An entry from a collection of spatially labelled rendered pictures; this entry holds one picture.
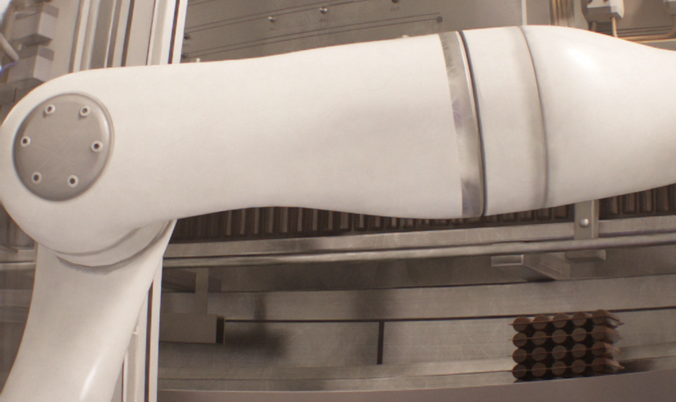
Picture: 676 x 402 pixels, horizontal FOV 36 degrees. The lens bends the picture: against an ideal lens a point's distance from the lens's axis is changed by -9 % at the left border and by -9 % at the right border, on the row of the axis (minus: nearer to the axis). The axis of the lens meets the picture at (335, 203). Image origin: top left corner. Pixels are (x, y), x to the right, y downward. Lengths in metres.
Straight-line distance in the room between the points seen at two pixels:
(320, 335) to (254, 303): 0.11
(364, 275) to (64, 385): 1.08
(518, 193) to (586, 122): 0.05
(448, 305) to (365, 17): 0.61
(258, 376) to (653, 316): 0.49
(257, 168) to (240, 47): 1.41
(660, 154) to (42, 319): 0.34
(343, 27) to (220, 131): 1.31
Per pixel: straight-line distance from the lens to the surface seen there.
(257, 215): 1.39
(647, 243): 1.10
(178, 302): 1.56
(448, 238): 1.24
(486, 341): 1.32
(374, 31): 1.78
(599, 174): 0.53
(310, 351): 1.43
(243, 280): 1.71
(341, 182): 0.51
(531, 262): 1.22
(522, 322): 1.07
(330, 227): 1.33
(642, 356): 1.16
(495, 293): 1.33
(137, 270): 0.59
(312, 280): 1.64
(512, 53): 0.52
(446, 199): 0.52
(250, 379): 1.37
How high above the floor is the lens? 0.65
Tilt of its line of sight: 12 degrees up
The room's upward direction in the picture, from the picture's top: 3 degrees clockwise
